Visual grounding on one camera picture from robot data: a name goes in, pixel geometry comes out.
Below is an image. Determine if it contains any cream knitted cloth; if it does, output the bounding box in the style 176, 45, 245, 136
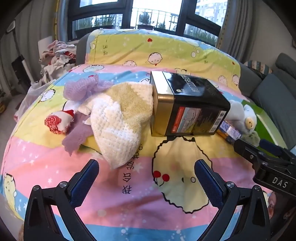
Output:
78, 83, 155, 169

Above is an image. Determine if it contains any black framed window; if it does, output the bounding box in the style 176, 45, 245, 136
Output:
58, 0, 228, 41

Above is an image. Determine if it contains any grey sofa cushion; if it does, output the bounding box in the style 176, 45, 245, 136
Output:
251, 74, 296, 139

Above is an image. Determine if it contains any red white fabric toy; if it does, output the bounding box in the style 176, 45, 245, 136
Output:
44, 109, 75, 135

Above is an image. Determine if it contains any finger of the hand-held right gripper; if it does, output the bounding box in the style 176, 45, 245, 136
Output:
259, 138, 292, 158
233, 138, 266, 168

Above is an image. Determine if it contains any cartoon printed blanket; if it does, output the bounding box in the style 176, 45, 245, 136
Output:
0, 29, 288, 241

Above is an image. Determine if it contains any grey green fuzzy cloth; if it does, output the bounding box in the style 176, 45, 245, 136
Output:
243, 131, 262, 146

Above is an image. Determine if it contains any grey curtain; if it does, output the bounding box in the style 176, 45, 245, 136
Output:
22, 0, 58, 47
215, 0, 255, 63

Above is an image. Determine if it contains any upright vacuum cleaner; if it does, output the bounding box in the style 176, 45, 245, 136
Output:
6, 20, 35, 84

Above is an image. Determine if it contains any grey padded armrest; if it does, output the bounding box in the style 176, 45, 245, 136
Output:
76, 32, 93, 66

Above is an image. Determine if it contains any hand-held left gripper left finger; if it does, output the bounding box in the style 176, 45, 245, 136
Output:
23, 159, 100, 241

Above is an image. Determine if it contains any striped cushion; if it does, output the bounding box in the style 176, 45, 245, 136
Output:
244, 60, 270, 75

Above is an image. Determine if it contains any blue orange snack packet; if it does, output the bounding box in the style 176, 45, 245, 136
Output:
217, 120, 243, 145

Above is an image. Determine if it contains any pile of clothes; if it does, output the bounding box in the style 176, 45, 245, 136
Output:
38, 40, 78, 81

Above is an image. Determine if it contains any grey sofa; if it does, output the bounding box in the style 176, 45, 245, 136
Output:
238, 53, 296, 149

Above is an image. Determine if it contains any yellow pipe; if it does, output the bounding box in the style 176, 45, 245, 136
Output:
53, 0, 59, 41

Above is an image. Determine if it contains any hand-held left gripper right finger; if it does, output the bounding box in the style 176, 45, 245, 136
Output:
194, 159, 271, 241

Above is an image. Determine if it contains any person's right hand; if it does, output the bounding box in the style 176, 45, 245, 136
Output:
266, 192, 278, 218

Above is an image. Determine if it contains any purple knitted cloth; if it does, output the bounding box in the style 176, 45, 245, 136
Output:
62, 75, 114, 156

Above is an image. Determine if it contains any white board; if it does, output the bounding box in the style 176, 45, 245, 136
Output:
38, 36, 55, 59

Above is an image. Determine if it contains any grey plush mouse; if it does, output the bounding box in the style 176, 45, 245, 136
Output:
225, 100, 257, 135

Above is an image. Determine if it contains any black gold tin box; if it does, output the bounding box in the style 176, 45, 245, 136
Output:
150, 71, 231, 137

